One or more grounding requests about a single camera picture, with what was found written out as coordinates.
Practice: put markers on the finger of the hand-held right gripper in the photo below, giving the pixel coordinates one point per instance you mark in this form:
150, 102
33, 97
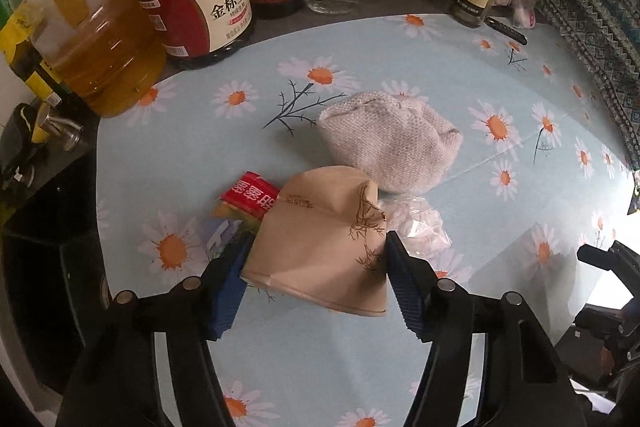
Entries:
610, 257

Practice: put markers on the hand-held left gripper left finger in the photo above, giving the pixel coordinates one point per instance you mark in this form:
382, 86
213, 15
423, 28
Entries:
227, 297

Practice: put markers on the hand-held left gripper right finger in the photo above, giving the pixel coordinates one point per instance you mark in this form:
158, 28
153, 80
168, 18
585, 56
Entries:
407, 292

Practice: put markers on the yellow blue wrapper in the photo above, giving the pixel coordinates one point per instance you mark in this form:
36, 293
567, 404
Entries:
222, 234

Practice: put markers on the clear plastic wrapper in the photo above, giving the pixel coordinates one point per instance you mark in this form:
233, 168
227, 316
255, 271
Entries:
417, 227

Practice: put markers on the crushed beige paper cup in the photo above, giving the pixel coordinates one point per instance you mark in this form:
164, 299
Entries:
310, 247

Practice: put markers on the red sachet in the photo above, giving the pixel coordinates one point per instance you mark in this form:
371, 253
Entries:
250, 202

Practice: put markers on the white woven cloth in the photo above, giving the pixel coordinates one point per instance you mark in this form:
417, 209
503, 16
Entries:
395, 142

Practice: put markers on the blue daisy tablecloth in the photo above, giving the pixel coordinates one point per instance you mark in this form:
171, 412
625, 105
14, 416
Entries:
200, 142

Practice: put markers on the black sink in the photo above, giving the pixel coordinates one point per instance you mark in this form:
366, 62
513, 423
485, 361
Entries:
40, 257

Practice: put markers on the blue patterned curtain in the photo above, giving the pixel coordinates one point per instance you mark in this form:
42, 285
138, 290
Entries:
590, 32

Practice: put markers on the metal sink knob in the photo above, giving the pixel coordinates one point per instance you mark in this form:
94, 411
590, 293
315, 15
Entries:
62, 132

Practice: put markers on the black slim tool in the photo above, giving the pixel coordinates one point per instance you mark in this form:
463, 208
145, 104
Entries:
505, 29

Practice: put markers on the small white packet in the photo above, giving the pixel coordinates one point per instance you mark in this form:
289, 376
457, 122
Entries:
525, 14

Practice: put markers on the cooking oil jug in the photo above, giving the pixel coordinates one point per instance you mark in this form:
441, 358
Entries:
100, 57

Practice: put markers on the green cap sauce bottle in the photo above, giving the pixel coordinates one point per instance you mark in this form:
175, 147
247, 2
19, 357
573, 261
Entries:
20, 37

